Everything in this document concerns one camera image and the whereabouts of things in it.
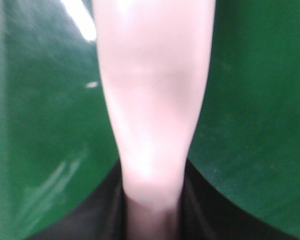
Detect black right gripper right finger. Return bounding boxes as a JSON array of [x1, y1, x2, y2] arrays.
[[179, 160, 297, 240]]

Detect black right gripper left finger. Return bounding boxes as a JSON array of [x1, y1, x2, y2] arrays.
[[29, 159, 130, 240]]

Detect pink hand brush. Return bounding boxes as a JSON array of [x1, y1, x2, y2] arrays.
[[93, 0, 216, 240]]

